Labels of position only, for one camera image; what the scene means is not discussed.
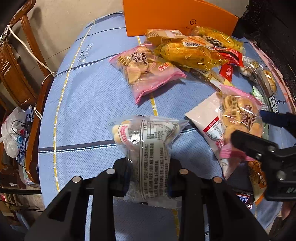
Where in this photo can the small red snack packet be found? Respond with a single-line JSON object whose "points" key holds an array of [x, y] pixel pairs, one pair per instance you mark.
{"points": [[226, 71]]}

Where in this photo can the white plastic bag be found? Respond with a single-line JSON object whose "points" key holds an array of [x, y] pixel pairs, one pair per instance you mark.
{"points": [[11, 129]]}

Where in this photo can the brown chocolate bar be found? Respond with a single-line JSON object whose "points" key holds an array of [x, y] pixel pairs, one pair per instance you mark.
{"points": [[245, 199]]}

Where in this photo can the long red snack packet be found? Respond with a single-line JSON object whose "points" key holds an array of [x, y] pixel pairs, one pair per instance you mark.
{"points": [[231, 55]]}

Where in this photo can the carved brown wooden chair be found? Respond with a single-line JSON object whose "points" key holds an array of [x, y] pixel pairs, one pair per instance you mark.
{"points": [[13, 76]]}

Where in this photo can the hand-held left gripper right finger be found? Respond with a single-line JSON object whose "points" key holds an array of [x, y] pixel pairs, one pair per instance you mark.
{"points": [[175, 169]]}

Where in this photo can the orange brown snack packet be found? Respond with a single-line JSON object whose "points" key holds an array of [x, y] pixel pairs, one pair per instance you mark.
{"points": [[256, 178]]}

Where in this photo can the dark carved wooden chair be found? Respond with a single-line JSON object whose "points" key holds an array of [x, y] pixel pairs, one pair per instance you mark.
{"points": [[272, 27]]}

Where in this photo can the orange cardboard box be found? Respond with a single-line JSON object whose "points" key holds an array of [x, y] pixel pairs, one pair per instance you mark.
{"points": [[173, 16]]}

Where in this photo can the blue striped plastic bag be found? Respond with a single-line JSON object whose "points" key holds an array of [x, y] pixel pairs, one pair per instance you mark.
{"points": [[27, 111]]}

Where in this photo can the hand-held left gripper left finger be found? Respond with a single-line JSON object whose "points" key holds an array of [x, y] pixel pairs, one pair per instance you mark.
{"points": [[119, 171]]}

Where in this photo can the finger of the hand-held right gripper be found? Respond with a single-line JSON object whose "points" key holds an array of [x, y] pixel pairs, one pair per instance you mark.
{"points": [[270, 117], [252, 143]]}

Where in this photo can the golden bread snack packet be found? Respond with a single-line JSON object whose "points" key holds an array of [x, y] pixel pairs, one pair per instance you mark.
{"points": [[189, 54], [222, 37]]}

